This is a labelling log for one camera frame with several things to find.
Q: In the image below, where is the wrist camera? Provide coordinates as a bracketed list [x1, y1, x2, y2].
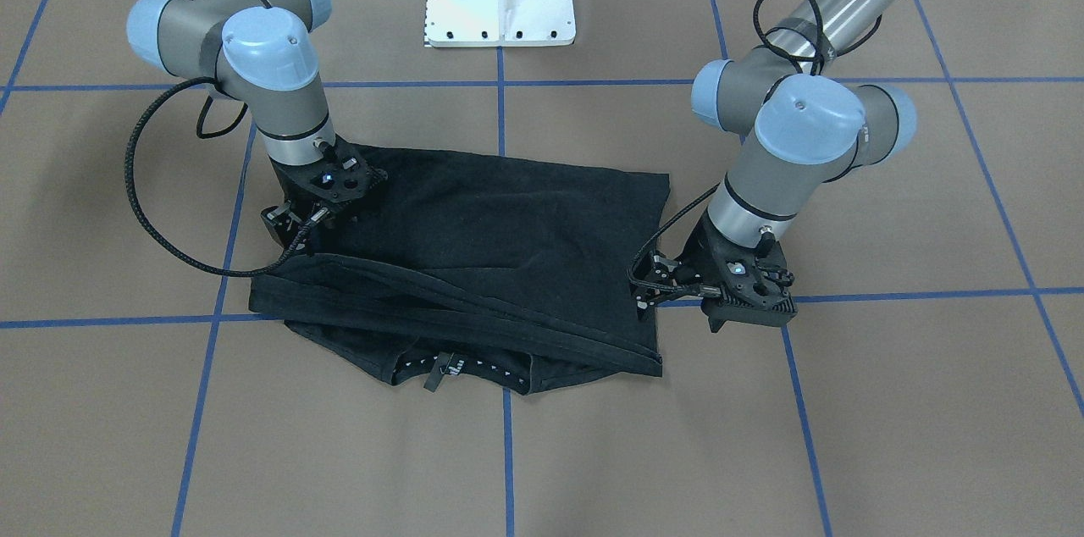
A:
[314, 138, 388, 210]
[701, 254, 798, 333]

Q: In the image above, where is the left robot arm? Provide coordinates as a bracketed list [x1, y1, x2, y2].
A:
[628, 0, 917, 312]

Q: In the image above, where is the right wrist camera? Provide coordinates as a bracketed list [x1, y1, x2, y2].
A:
[314, 138, 388, 210]

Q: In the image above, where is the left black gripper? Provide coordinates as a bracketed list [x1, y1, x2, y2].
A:
[631, 213, 776, 309]

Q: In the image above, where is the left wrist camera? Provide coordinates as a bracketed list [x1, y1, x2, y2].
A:
[701, 254, 798, 333]

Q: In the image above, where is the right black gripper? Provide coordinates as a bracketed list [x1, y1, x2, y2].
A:
[261, 158, 340, 250]

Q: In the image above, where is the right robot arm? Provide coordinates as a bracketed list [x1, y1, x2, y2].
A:
[125, 0, 337, 245]

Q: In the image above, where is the black graphic t-shirt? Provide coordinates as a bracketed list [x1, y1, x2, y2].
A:
[248, 146, 670, 396]

